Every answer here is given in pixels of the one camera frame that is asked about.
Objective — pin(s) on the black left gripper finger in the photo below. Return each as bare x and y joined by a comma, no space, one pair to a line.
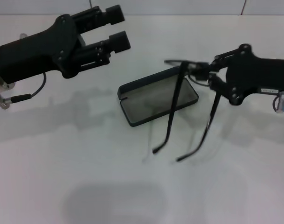
119,43
115,15

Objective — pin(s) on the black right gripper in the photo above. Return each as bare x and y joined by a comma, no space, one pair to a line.
256,74

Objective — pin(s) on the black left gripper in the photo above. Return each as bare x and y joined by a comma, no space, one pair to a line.
39,53

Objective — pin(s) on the black glasses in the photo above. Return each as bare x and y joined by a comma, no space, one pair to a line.
176,93

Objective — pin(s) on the black glasses case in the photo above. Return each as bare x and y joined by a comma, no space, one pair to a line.
144,109

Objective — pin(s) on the clear left wrist plug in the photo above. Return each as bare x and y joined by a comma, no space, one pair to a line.
23,35

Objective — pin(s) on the clear right gripper connector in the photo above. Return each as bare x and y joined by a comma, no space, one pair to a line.
281,102

